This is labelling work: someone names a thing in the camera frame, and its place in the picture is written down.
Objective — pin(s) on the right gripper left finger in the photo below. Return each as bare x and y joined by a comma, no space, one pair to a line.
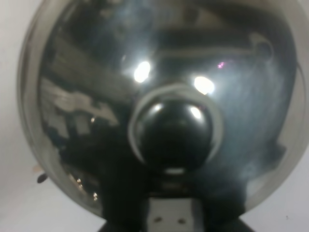
122,199

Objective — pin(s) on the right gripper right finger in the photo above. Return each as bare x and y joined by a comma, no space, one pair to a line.
217,203

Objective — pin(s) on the stainless steel teapot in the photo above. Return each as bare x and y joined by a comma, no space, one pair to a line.
168,88

